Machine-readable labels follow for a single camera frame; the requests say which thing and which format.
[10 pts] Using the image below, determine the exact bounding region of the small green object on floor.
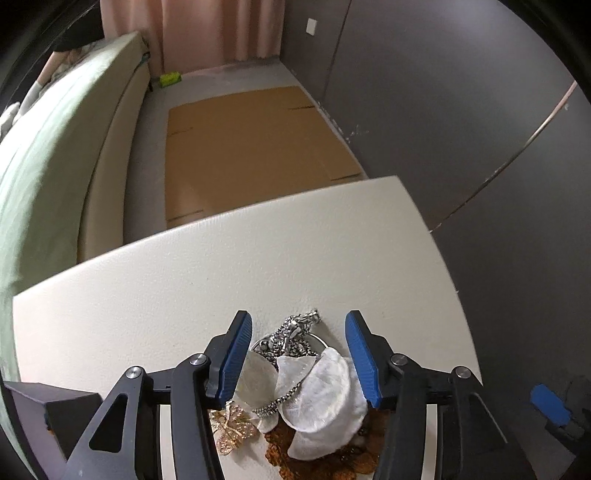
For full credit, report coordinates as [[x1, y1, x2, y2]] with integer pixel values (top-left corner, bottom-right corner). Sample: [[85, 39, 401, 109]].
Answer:
[[158, 72, 182, 88]]

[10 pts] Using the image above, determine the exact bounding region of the flattened cardboard sheet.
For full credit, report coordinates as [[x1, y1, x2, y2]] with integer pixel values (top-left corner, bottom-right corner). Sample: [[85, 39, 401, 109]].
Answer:
[[165, 86, 365, 228]]

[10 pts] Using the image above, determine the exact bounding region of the silver chain necklace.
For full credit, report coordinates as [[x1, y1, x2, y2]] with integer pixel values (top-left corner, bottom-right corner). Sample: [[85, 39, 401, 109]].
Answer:
[[250, 307, 332, 416]]

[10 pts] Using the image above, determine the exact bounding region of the green bed sheet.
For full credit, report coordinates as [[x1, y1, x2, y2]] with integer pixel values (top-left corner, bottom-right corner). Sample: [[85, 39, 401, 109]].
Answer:
[[0, 38, 139, 305]]

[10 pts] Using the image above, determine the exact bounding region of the pink curtain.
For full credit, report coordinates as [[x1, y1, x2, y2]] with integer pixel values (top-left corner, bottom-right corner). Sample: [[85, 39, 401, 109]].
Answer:
[[100, 0, 286, 78]]

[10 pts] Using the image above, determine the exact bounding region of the brown bead bracelet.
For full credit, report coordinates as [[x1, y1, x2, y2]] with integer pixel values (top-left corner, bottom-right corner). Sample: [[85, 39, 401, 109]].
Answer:
[[264, 407, 394, 480]]

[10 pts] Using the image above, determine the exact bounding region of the white wall socket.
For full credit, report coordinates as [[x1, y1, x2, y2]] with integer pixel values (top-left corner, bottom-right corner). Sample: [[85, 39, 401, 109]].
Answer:
[[305, 18, 318, 36]]

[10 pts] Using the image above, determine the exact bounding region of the cream bed frame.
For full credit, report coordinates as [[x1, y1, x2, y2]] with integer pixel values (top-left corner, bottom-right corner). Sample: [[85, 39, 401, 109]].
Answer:
[[78, 32, 150, 263]]

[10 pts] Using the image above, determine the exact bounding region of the gold leaf brooch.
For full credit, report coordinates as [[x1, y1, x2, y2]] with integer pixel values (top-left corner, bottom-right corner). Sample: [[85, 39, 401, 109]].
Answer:
[[208, 401, 259, 456]]

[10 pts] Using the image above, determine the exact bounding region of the black jewelry box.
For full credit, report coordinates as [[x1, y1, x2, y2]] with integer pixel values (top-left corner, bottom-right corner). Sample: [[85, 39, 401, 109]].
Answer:
[[1, 381, 102, 479]]

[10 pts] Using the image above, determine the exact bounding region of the white shell petal necklace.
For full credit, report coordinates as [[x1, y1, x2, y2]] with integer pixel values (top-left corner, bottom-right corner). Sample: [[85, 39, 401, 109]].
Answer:
[[234, 346, 371, 462]]

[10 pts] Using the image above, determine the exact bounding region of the person in black clothes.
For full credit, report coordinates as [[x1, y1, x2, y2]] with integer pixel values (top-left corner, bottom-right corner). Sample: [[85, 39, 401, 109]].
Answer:
[[17, 5, 104, 117]]

